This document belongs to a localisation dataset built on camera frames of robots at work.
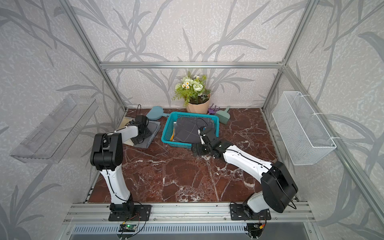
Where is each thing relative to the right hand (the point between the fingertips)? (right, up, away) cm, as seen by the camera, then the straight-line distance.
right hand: (198, 146), depth 85 cm
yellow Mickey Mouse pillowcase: (-17, +4, +14) cm, 23 cm away
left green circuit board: (-34, -37, -14) cm, 52 cm away
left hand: (-39, +5, +18) cm, 43 cm away
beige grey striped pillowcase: (-33, +10, +22) cm, 41 cm away
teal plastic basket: (-21, +6, +10) cm, 24 cm away
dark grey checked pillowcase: (-8, +9, +16) cm, 20 cm away
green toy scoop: (+20, +18, +30) cm, 40 cm away
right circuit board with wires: (+27, -38, -14) cm, 49 cm away
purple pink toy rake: (+11, +22, +35) cm, 43 cm away
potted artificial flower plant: (-4, +32, +5) cm, 33 cm away
